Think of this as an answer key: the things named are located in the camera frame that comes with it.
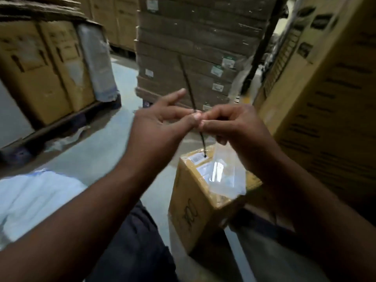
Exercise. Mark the person's right hand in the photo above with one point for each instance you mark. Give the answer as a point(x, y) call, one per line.
point(243, 129)

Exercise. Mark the person's left hand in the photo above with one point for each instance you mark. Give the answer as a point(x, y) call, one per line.
point(152, 138)

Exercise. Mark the person's right thumb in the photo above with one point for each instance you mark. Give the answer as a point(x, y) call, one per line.
point(210, 126)

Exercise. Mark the person's left thumb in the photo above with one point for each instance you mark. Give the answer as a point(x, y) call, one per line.
point(188, 123)

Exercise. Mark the person's left middle finger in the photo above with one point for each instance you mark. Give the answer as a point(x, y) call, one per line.
point(172, 98)

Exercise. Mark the clear plastic bag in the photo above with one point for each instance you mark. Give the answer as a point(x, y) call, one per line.
point(227, 173)

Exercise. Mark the person's right forearm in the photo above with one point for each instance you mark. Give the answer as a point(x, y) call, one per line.
point(320, 220)

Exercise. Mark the person's left forearm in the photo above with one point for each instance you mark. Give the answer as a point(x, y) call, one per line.
point(73, 229)

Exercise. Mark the white label on small box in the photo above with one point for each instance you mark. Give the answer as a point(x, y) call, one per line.
point(197, 159)

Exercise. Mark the stack of flat cardboard boxes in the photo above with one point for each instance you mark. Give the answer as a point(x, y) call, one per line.
point(194, 46)

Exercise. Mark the clear plastic wrap sheet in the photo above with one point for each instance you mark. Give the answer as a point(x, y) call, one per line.
point(98, 61)

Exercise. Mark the small brown cardboard box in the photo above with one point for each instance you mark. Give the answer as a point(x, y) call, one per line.
point(194, 208)

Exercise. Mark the stacked brown cardboard cartons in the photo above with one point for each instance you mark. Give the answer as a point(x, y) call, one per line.
point(114, 20)

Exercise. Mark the large printed cardboard box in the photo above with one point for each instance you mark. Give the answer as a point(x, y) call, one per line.
point(332, 108)
point(289, 46)

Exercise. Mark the dark wooden pallet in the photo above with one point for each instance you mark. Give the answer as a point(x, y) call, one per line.
point(61, 123)

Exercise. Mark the crumpled plastic scrap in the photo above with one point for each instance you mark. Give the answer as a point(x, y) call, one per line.
point(63, 141)

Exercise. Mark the person's dark trousers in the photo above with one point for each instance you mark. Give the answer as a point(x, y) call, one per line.
point(138, 249)

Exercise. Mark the flattened cardboard sheets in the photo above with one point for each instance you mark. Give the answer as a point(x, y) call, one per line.
point(35, 7)

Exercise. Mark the person's white shirt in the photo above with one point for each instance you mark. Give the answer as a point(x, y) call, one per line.
point(32, 202)

